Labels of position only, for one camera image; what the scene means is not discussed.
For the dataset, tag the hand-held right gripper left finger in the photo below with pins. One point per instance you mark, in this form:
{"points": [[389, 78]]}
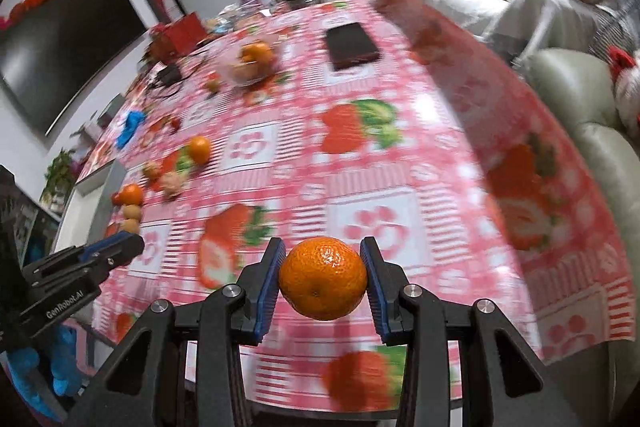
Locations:
{"points": [[267, 289]]}

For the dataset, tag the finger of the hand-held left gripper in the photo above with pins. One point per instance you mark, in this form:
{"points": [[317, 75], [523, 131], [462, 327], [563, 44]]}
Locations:
{"points": [[117, 249]]}

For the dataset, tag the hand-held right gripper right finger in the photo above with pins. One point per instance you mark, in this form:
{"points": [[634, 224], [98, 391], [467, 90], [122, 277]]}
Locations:
{"points": [[376, 292]]}

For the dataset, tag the mandarin orange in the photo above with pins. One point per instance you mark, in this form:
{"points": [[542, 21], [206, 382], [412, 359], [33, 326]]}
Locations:
{"points": [[200, 148], [322, 279], [131, 194], [257, 54]]}

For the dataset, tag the clear glass bowl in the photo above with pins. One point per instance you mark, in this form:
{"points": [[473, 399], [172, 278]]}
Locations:
{"points": [[225, 68]]}

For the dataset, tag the person's left hand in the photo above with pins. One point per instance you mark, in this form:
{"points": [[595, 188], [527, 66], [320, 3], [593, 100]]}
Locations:
{"points": [[60, 372]]}

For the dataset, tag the round brown fruit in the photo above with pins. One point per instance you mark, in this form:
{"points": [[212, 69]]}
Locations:
{"points": [[131, 225], [213, 83], [132, 211]]}

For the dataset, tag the dark framed panel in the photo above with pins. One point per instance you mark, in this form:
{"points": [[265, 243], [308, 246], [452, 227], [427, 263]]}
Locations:
{"points": [[35, 232]]}

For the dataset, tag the pink wrapped snack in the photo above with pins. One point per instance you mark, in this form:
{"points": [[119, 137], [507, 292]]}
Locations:
{"points": [[171, 183]]}

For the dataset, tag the walnut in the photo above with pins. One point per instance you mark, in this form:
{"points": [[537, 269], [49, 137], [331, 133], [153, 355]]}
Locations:
{"points": [[151, 169]]}

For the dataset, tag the green potted plant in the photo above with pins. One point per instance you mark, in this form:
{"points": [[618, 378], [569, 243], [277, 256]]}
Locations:
{"points": [[60, 172]]}

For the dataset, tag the crumpled blue glove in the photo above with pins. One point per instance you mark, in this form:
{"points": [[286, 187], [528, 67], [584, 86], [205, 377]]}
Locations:
{"points": [[131, 127]]}

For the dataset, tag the black power adapter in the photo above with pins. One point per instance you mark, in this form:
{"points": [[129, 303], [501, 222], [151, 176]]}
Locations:
{"points": [[167, 74]]}

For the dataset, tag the black flat television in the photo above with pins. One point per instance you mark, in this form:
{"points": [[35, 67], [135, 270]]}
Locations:
{"points": [[65, 47]]}

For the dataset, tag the black smartphone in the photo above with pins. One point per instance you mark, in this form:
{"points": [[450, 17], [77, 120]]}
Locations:
{"points": [[350, 44]]}

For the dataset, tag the pile of wrapped snacks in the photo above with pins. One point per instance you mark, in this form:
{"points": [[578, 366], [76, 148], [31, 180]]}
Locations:
{"points": [[240, 14]]}

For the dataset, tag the pale green armchair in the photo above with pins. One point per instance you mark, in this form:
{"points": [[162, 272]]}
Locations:
{"points": [[575, 97]]}

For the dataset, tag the red and white plush toy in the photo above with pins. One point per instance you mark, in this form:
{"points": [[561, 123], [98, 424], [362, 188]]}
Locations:
{"points": [[625, 82]]}

